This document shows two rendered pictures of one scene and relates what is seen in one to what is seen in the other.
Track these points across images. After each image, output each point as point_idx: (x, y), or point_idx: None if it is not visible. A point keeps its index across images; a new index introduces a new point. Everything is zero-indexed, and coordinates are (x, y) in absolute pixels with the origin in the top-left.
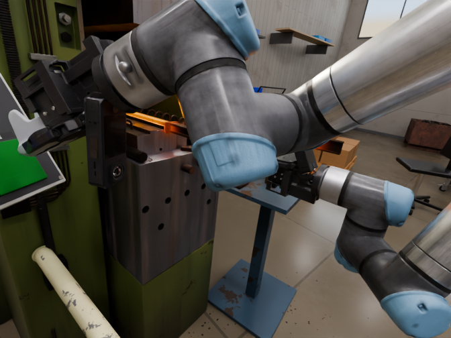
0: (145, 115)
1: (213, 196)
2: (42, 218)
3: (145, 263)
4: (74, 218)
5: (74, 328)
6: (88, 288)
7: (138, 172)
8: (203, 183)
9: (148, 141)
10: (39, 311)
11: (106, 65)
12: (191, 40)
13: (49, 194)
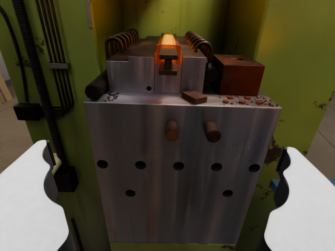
0: (172, 39)
1: (241, 189)
2: (49, 130)
3: (109, 222)
4: (83, 140)
5: (89, 227)
6: (99, 205)
7: (85, 112)
8: (215, 162)
9: (126, 71)
10: (62, 200)
11: None
12: None
13: (55, 110)
